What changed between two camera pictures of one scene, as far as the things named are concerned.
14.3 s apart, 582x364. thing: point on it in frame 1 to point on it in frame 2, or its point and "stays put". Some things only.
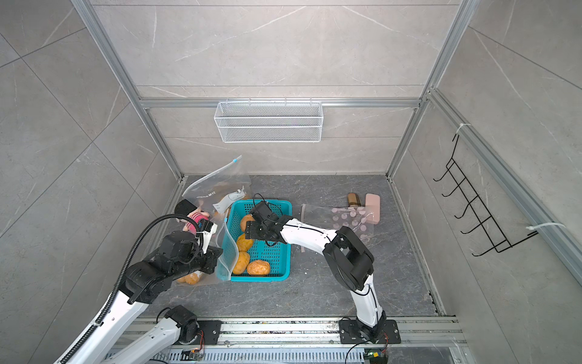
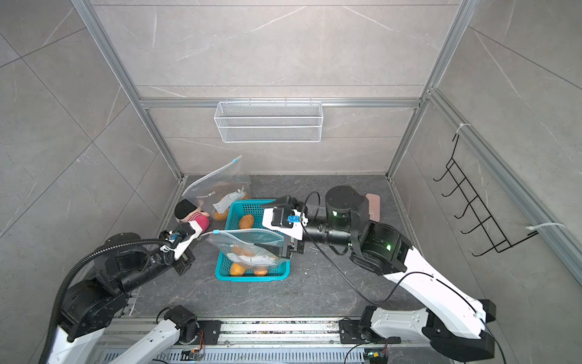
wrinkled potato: x=244 y=221 stays put
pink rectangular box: x=373 y=208 stays put
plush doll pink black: x=186 y=208 stays put
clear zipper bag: x=211 y=208 to x=238 y=246
